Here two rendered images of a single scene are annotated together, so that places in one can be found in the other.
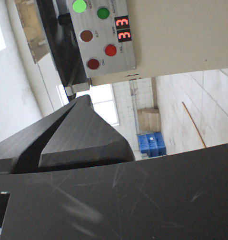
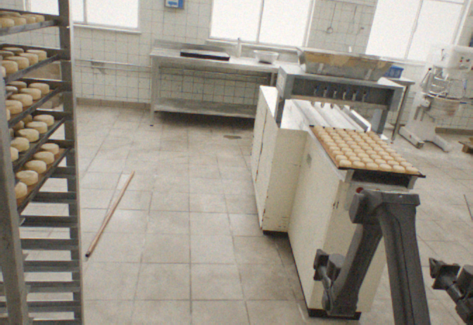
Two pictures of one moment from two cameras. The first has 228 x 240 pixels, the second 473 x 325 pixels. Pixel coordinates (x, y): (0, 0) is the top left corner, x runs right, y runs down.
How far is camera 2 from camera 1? 1.49 m
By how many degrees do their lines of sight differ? 49
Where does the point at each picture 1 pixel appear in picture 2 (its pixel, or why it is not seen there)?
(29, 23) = (348, 64)
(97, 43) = not seen: hidden behind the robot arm
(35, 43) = (325, 61)
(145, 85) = (106, 88)
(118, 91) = (103, 39)
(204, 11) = not seen: hidden behind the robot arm
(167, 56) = (341, 225)
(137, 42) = not seen: hidden behind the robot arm
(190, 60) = (334, 237)
